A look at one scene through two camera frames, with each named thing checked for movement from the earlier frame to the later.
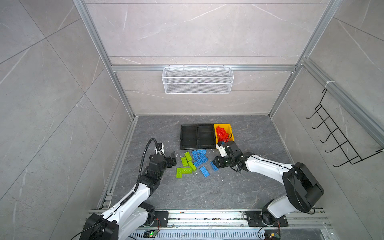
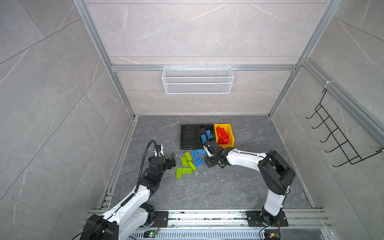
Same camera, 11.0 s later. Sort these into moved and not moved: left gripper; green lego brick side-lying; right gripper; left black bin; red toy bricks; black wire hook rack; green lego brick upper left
Moved: right gripper
Not moved: left black bin; green lego brick side-lying; green lego brick upper left; left gripper; black wire hook rack; red toy bricks
